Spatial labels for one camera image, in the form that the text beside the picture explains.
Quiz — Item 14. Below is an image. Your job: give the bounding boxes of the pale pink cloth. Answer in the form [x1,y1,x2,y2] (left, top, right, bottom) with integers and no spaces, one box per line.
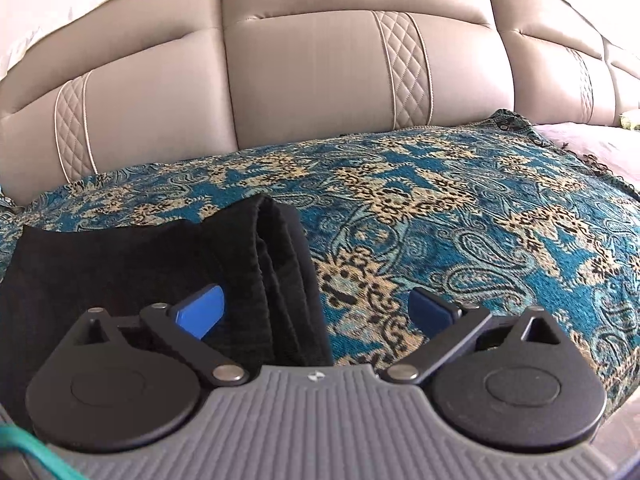
[535,121,640,188]

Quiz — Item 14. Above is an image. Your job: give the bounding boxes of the beige leather sofa backrest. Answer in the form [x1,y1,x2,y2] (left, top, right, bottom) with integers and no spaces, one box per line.
[0,0,640,206]

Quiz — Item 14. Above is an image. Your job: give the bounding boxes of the green cable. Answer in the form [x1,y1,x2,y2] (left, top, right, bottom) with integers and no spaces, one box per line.
[0,424,88,480]

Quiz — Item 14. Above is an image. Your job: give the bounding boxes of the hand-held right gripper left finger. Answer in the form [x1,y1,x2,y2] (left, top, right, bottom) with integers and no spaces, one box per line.
[70,284,251,387]

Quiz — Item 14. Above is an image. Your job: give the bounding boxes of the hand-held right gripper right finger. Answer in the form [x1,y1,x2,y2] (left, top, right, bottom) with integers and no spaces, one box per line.
[380,287,567,386]

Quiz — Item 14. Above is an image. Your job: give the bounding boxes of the black pants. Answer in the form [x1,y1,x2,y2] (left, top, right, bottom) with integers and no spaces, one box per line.
[0,194,335,413]

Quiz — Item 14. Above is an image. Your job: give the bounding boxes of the teal paisley blanket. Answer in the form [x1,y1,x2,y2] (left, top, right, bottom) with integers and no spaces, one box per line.
[0,109,640,413]

